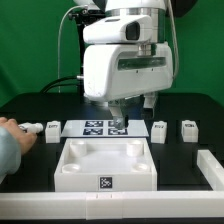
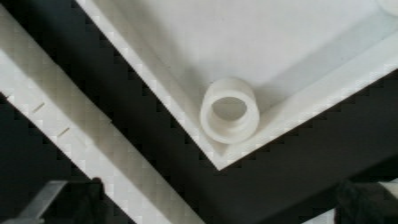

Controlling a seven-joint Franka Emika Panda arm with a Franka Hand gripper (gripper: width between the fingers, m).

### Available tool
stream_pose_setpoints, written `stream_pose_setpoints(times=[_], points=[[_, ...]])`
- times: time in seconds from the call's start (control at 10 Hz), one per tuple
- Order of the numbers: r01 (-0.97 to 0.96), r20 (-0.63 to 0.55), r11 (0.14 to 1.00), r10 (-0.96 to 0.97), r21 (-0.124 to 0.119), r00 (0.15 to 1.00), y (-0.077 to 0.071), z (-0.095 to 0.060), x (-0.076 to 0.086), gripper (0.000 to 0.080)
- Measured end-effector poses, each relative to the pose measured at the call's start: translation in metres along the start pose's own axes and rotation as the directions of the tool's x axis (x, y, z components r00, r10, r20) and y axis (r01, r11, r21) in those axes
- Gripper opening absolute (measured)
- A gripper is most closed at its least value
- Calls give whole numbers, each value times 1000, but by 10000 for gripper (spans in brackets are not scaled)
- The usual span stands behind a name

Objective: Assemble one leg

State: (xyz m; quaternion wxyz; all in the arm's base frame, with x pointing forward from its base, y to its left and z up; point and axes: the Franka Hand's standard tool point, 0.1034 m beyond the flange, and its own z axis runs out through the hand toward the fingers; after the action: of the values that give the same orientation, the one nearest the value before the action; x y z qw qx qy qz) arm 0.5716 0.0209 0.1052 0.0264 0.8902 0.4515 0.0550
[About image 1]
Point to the white front fence bar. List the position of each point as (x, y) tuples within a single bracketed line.
[(115, 205)]

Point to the white right fence bar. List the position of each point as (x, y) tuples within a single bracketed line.
[(211, 169)]

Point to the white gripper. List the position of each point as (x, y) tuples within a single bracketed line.
[(115, 71)]

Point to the human hand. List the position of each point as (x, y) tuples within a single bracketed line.
[(11, 134)]

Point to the light blue sleeve forearm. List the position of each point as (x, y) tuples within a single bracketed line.
[(10, 154)]

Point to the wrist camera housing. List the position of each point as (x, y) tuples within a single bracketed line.
[(119, 29)]

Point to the black camera stand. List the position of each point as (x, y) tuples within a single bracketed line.
[(83, 17)]

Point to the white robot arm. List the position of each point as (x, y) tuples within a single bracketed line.
[(158, 10)]

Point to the white fence bar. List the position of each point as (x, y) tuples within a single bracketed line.
[(115, 205), (211, 169)]

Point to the white square tabletop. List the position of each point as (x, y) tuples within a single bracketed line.
[(105, 164)]

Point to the marker sheet with tags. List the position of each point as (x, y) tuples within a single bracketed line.
[(103, 128)]

